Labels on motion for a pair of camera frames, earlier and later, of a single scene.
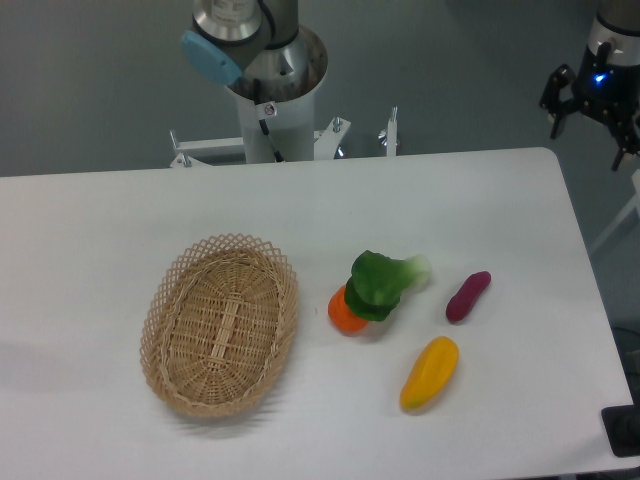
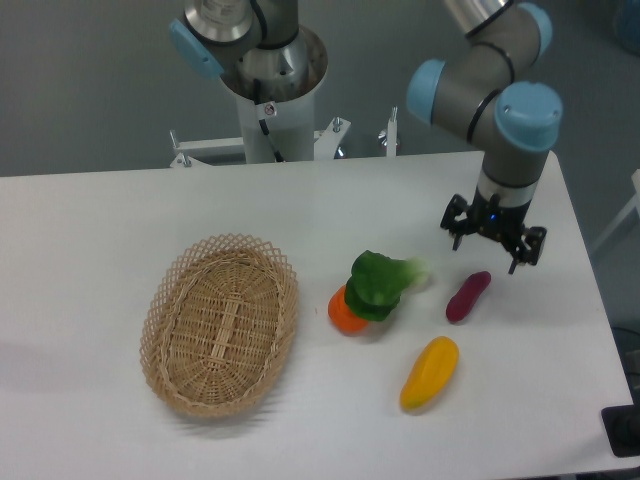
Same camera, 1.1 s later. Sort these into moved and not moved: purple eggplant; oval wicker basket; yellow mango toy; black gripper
Moved: black gripper
Not moved: yellow mango toy; purple eggplant; oval wicker basket
